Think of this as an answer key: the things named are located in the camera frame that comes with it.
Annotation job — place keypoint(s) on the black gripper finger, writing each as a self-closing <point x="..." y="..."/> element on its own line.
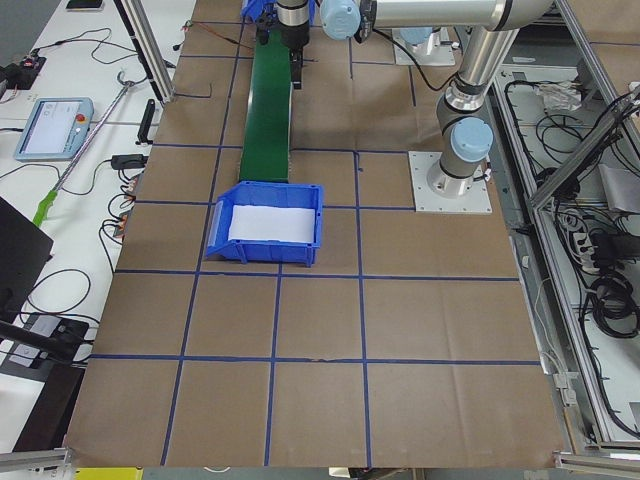
<point x="296" y="68"/>

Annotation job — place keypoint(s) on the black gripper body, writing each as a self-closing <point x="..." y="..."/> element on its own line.
<point x="294" y="33"/>

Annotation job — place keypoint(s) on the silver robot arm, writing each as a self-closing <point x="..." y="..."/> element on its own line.
<point x="467" y="138"/>

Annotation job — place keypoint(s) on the blue bin right side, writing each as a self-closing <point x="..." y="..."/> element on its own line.
<point x="253" y="9"/>

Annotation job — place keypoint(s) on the blue bin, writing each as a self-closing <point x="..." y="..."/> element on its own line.
<point x="283" y="195"/>
<point x="253" y="9"/>

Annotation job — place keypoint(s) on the green conveyor belt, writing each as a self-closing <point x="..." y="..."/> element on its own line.
<point x="265" y="155"/>

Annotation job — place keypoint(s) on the blue bin left side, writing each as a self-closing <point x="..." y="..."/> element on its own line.
<point x="283" y="195"/>

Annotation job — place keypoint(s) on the white foam pad left bin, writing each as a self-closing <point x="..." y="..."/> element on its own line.
<point x="267" y="223"/>

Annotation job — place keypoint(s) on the black power adapter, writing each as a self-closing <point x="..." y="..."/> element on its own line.
<point x="128" y="161"/>

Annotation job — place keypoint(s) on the teach pendant tablet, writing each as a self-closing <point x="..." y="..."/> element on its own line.
<point x="55" y="130"/>

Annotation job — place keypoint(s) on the long metal grabber pole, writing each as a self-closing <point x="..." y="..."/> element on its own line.
<point x="45" y="204"/>

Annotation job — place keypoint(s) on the black monitor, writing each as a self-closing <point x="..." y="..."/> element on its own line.
<point x="25" y="249"/>

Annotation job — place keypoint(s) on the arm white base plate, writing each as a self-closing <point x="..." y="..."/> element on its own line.
<point x="430" y="46"/>
<point x="435" y="192"/>

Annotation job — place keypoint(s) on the aluminium frame post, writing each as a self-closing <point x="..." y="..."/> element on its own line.
<point x="138" y="28"/>

